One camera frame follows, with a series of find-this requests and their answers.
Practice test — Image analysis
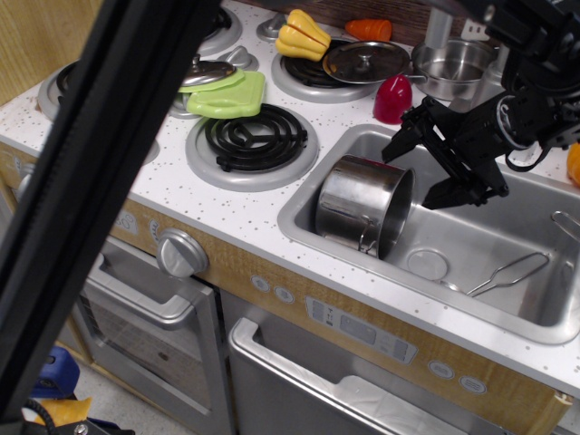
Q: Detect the silver dishwasher door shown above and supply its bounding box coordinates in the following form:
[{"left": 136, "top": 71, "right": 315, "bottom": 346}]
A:
[{"left": 228, "top": 317, "right": 504, "bottom": 434}]

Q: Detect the front right stove burner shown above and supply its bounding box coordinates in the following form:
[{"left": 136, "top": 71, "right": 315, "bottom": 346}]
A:
[{"left": 185, "top": 104, "right": 319, "bottom": 192}]

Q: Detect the silver oven door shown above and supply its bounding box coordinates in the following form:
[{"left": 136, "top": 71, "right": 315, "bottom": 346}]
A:
[{"left": 72, "top": 237, "right": 235, "bottom": 434}]

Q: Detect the silver faucet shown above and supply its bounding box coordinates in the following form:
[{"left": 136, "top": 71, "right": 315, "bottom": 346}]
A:
[{"left": 424, "top": 7, "right": 508, "bottom": 112}]

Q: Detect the yellow cloth on floor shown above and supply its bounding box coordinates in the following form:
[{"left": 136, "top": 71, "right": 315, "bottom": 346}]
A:
[{"left": 40, "top": 397, "right": 92, "bottom": 427}]

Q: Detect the red toy pepper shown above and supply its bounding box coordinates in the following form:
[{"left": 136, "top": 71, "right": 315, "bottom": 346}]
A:
[{"left": 372, "top": 74, "right": 412, "bottom": 125}]

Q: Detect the silver oven dial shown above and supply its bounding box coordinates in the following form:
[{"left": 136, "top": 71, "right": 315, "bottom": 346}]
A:
[{"left": 156, "top": 228, "right": 209, "bottom": 278}]

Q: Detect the stove burner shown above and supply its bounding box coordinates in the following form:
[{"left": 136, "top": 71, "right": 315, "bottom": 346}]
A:
[
  {"left": 37, "top": 61, "right": 78, "bottom": 121},
  {"left": 198, "top": 7, "right": 242, "bottom": 56},
  {"left": 271, "top": 54, "right": 379, "bottom": 104},
  {"left": 185, "top": 104, "right": 319, "bottom": 192}
]

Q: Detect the black camera frame bar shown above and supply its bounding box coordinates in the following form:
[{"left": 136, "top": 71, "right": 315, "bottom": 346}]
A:
[{"left": 1, "top": 1, "right": 219, "bottom": 429}]

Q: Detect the green toy cutting board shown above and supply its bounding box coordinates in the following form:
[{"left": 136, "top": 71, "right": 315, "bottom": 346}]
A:
[{"left": 179, "top": 70, "right": 266, "bottom": 120}]

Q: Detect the stainless steel pot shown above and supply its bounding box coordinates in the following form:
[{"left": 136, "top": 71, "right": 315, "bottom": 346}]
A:
[{"left": 314, "top": 155, "right": 415, "bottom": 259}]

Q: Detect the metal wire handle right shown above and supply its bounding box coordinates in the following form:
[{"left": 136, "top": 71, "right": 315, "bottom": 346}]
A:
[{"left": 551, "top": 211, "right": 580, "bottom": 241}]

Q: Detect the dishwasher control panel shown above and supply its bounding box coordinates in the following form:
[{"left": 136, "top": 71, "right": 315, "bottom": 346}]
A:
[{"left": 305, "top": 296, "right": 418, "bottom": 365}]

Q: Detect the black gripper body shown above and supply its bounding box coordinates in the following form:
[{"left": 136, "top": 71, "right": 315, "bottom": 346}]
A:
[{"left": 401, "top": 95, "right": 515, "bottom": 198}]

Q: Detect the back right stove burner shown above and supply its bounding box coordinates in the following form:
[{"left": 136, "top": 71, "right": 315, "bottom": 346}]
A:
[{"left": 271, "top": 54, "right": 379, "bottom": 104}]

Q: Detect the metal utensil in sink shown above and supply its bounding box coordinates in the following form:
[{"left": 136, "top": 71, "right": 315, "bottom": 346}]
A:
[{"left": 438, "top": 252, "right": 550, "bottom": 298}]

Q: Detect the small domed steel lid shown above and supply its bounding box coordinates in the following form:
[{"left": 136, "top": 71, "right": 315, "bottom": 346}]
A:
[{"left": 181, "top": 54, "right": 237, "bottom": 87}]

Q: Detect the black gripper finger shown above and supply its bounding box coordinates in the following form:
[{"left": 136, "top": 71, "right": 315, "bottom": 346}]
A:
[
  {"left": 382, "top": 125, "right": 422, "bottom": 163},
  {"left": 422, "top": 178, "right": 489, "bottom": 209}
]

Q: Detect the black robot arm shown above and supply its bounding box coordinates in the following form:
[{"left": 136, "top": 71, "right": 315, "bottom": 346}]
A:
[{"left": 382, "top": 1, "right": 579, "bottom": 209}]

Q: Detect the blue clamp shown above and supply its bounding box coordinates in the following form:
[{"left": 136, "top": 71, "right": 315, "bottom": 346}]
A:
[{"left": 31, "top": 345, "right": 81, "bottom": 399}]

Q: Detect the grey sink basin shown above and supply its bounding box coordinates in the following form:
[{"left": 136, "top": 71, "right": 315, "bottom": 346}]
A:
[{"left": 278, "top": 124, "right": 579, "bottom": 344}]

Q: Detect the back left stove burner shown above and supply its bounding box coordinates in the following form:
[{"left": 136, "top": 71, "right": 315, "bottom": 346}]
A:
[{"left": 198, "top": 7, "right": 242, "bottom": 56}]

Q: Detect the digital clock panel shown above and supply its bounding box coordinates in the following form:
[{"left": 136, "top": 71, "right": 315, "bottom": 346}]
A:
[{"left": 114, "top": 209, "right": 139, "bottom": 235}]

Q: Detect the orange toy fruit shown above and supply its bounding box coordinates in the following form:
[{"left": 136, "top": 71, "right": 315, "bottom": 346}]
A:
[{"left": 566, "top": 143, "right": 580, "bottom": 187}]

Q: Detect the front left stove burner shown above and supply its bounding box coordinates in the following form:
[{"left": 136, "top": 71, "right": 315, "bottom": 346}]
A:
[{"left": 37, "top": 61, "right": 78, "bottom": 121}]

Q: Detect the small steel saucepan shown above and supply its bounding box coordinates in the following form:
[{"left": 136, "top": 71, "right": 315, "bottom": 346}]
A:
[{"left": 406, "top": 38, "right": 498, "bottom": 102}]

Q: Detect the orange toy carrot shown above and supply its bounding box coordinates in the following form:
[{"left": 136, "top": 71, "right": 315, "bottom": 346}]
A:
[{"left": 344, "top": 19, "right": 392, "bottom": 42}]

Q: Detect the yellow toy bell pepper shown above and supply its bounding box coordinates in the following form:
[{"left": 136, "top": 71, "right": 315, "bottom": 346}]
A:
[{"left": 275, "top": 9, "right": 332, "bottom": 62}]

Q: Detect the grey stovetop knob back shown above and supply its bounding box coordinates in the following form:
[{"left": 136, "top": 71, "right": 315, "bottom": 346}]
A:
[{"left": 256, "top": 13, "right": 286, "bottom": 43}]

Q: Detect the grey stovetop knob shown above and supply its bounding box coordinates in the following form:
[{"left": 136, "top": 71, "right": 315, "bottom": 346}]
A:
[
  {"left": 256, "top": 13, "right": 286, "bottom": 43},
  {"left": 219, "top": 45, "right": 259, "bottom": 72}
]

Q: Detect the flat steel pot lid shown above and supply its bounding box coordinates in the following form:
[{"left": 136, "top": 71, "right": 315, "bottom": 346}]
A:
[{"left": 323, "top": 41, "right": 411, "bottom": 84}]

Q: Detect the grey stovetop knob middle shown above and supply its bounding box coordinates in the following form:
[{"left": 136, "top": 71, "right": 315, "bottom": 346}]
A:
[{"left": 219, "top": 45, "right": 259, "bottom": 72}]

